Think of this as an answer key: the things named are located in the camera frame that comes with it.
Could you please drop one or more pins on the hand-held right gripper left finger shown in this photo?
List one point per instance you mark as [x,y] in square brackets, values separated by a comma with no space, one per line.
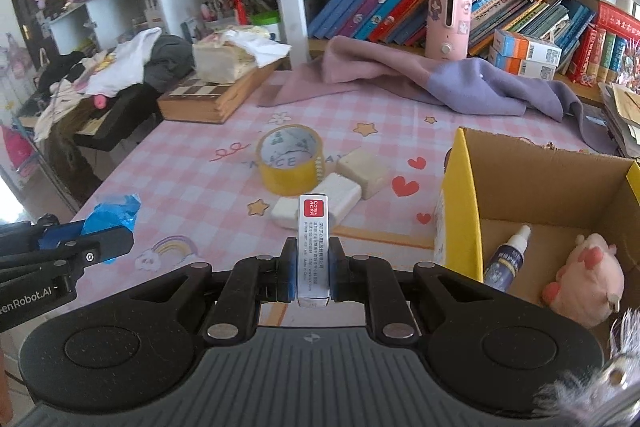
[289,272]

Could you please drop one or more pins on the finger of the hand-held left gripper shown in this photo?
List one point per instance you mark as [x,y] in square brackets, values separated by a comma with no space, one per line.
[100,247]
[60,234]

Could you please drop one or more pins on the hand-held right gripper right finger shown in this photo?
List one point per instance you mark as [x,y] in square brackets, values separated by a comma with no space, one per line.
[337,272]

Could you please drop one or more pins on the blue plastic bag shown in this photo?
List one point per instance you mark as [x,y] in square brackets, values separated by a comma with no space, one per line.
[112,212]

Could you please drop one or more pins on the small white red carton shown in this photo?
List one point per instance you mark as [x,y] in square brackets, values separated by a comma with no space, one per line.
[312,237]

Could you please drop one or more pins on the yellow tape roll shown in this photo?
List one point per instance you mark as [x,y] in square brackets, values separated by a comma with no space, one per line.
[292,167]

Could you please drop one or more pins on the yellow cardboard box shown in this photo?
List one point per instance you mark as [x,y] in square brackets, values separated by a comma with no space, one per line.
[465,187]

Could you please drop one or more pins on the white blue spray bottle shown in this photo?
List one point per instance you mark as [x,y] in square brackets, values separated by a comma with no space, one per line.
[505,264]

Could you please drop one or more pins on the pink plush toy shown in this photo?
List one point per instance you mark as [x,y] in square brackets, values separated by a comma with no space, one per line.
[590,282]

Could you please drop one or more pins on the large white power adapter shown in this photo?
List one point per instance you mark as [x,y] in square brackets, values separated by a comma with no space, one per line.
[342,197]

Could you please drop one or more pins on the cream square block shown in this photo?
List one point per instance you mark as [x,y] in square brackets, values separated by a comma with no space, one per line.
[362,172]

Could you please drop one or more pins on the pink checked tablecloth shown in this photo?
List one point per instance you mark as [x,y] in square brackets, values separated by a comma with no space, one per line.
[200,167]

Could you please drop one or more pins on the pink rounded toy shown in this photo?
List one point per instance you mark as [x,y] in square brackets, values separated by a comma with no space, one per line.
[100,101]

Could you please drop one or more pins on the white printed t-shirt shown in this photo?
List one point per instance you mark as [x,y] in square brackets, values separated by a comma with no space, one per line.
[120,67]

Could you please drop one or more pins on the wooden chess box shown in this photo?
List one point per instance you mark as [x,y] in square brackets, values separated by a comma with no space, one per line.
[210,99]

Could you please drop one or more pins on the grey garment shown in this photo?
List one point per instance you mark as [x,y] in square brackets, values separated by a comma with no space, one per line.
[172,62]

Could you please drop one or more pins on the pink purple cloth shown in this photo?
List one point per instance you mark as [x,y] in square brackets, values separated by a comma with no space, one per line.
[380,72]

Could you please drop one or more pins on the cream tissue pack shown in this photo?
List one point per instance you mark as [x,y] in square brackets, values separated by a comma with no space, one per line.
[220,62]

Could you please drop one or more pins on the green lidded tub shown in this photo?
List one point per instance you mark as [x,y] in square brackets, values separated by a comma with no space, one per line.
[265,24]

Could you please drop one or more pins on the orange blue white carton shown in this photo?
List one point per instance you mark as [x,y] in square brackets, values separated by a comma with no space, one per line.
[515,69]
[525,47]

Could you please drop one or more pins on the red tassel ornament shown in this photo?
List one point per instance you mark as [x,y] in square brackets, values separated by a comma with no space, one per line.
[240,4]

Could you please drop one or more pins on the row of colourful picture books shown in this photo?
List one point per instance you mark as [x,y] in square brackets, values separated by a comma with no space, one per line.
[375,2]

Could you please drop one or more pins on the grey fluffy pompom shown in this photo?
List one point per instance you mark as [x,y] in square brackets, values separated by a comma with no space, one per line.
[585,387]

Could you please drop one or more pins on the pink cylindrical appliance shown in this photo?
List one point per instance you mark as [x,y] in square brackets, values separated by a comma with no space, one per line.
[447,22]

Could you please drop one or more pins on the pile of brown envelopes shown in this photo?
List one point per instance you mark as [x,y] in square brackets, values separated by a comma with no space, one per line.
[622,112]

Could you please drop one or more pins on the row of red thick books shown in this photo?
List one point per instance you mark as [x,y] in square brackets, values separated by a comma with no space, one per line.
[610,37]

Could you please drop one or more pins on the colourful cartoon card stand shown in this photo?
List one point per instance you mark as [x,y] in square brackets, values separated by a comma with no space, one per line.
[631,62]

